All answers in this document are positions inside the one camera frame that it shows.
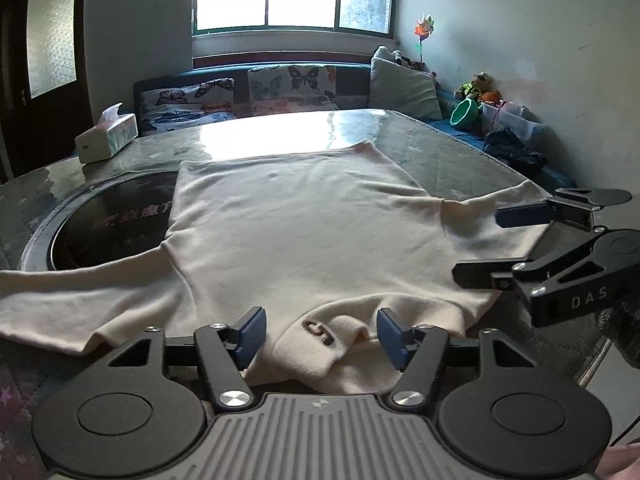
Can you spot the blue sofa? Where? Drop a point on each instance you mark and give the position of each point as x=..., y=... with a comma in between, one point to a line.
x=352, y=85

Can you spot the clear plastic storage box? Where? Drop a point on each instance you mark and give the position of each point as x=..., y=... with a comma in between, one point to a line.
x=515, y=120

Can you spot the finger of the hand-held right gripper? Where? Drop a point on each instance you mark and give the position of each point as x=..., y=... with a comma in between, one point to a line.
x=490, y=274
x=522, y=215

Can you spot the person's pink garment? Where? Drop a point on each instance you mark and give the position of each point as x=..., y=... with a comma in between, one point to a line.
x=627, y=465

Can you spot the dark wooden glass door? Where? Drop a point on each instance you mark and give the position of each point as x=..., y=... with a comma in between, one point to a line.
x=15, y=60

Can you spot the orange toy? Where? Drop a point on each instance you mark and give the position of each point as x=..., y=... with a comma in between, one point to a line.
x=491, y=96

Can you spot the black white plush toy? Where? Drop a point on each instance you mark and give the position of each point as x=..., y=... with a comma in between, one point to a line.
x=402, y=58

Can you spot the cream shirt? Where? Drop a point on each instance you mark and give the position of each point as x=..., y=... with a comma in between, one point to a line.
x=300, y=220

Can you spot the plush bear toy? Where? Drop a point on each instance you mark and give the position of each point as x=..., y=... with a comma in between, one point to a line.
x=475, y=87

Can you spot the green bowl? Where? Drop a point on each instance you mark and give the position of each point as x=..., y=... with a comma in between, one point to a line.
x=462, y=112

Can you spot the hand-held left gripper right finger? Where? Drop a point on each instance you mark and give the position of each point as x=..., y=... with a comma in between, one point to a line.
x=392, y=340

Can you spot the tissue box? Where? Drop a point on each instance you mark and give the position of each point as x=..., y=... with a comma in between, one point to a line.
x=107, y=137

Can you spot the grey pillow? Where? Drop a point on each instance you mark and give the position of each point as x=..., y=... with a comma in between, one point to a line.
x=405, y=92

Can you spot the blue quilted sofa cover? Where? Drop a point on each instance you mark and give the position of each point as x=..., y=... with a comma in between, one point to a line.
x=450, y=129

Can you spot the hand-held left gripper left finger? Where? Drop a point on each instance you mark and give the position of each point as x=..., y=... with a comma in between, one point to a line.
x=250, y=335

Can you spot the colourful pinwheel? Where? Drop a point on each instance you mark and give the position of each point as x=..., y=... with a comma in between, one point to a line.
x=424, y=30

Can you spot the butterfly print pillow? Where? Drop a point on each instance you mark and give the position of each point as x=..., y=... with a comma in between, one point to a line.
x=295, y=87
x=185, y=105

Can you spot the dark blue clothes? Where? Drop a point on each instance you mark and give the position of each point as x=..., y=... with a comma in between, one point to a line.
x=510, y=150

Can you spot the white cushion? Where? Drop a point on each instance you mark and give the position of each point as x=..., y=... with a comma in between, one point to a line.
x=382, y=52

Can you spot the round black cooktop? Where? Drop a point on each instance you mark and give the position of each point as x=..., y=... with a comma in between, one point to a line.
x=110, y=225

